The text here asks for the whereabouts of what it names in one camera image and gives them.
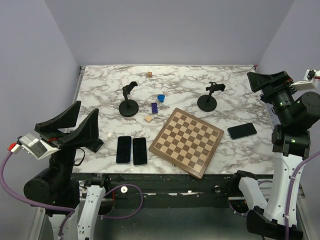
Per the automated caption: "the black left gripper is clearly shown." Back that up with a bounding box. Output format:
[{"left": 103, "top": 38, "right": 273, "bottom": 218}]
[{"left": 36, "top": 99, "right": 100, "bottom": 182}]

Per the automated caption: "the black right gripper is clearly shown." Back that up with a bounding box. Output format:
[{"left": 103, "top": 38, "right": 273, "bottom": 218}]
[{"left": 248, "top": 70, "right": 300, "bottom": 124}]

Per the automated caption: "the black phone from wedge stand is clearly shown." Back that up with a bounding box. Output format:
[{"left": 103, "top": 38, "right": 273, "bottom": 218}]
[{"left": 116, "top": 136, "right": 132, "bottom": 164}]

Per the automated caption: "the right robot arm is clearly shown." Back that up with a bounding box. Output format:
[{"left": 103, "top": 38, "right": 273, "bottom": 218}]
[{"left": 230, "top": 69, "right": 320, "bottom": 240}]

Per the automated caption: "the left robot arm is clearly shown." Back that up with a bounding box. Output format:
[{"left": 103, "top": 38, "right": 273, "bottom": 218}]
[{"left": 18, "top": 100, "right": 111, "bottom": 240}]

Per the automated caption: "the black wedge phone stand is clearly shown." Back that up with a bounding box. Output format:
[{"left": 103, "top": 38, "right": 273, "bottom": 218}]
[{"left": 86, "top": 138, "right": 104, "bottom": 153}]

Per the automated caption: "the light wooden block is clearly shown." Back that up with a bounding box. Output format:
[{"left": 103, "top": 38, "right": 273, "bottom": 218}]
[{"left": 144, "top": 115, "right": 153, "bottom": 123}]

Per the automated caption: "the purple rectangular block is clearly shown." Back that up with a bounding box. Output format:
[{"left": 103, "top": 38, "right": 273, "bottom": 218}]
[{"left": 151, "top": 103, "right": 158, "bottom": 114}]

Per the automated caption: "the blue semicircle block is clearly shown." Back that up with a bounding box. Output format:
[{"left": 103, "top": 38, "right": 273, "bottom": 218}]
[{"left": 157, "top": 94, "right": 165, "bottom": 103}]

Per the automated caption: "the wooden chessboard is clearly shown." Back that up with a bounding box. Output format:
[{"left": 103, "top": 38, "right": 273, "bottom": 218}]
[{"left": 148, "top": 108, "right": 224, "bottom": 180}]

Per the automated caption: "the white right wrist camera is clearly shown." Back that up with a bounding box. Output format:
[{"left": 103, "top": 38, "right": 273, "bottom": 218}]
[{"left": 290, "top": 69, "right": 320, "bottom": 91}]

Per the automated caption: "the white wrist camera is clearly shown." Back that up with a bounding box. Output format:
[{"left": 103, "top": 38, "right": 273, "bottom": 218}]
[
  {"left": 7, "top": 133, "right": 60, "bottom": 160},
  {"left": 290, "top": 69, "right": 320, "bottom": 91}
]

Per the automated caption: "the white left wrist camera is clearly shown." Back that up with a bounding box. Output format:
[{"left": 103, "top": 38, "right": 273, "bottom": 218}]
[{"left": 7, "top": 133, "right": 60, "bottom": 160}]

